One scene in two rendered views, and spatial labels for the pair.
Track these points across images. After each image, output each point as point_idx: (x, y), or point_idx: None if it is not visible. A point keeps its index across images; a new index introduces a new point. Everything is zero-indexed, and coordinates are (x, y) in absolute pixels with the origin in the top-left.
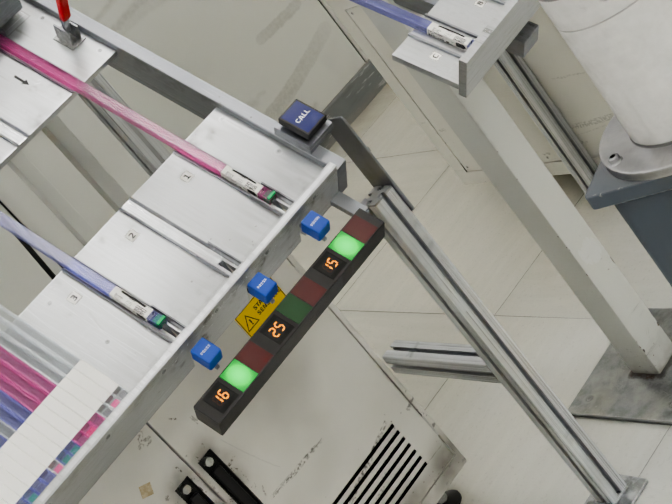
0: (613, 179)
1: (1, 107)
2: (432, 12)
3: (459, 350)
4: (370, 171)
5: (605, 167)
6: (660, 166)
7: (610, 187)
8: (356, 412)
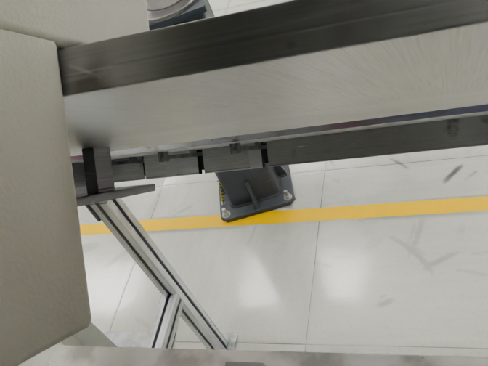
0: (197, 2)
1: None
2: None
3: (156, 328)
4: (83, 188)
5: (186, 9)
6: None
7: (201, 1)
8: None
